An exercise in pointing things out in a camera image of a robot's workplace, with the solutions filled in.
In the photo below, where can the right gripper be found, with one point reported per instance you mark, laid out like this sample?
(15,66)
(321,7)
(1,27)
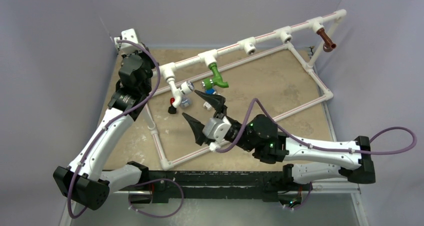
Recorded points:
(196,128)

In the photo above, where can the white water faucet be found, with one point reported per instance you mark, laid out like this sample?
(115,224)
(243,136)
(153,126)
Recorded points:
(178,92)

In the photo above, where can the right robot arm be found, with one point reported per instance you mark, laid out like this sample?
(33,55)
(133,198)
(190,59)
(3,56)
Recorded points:
(270,144)

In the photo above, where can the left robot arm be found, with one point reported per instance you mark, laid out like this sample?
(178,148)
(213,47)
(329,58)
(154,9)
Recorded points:
(84,180)

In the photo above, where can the green water faucet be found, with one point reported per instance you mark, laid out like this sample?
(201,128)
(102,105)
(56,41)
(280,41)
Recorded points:
(216,80)

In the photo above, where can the brown water faucet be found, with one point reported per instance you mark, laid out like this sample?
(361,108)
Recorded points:
(328,44)

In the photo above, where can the black faucet red knob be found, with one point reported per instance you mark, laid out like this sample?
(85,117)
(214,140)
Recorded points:
(171,109)

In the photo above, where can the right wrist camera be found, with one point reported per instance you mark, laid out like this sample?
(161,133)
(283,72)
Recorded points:
(216,129)

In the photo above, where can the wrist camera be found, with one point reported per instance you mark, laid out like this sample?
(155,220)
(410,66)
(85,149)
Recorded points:
(216,129)
(126,48)

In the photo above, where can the white faucet blue handle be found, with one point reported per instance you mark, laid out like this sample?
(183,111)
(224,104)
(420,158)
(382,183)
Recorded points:
(209,92)

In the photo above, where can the white pipe frame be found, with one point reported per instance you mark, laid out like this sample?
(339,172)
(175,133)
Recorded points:
(260,46)

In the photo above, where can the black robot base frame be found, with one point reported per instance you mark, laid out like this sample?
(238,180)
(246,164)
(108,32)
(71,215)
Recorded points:
(267,186)

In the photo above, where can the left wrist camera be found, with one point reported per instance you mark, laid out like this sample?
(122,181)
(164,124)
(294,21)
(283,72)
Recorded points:
(126,48)

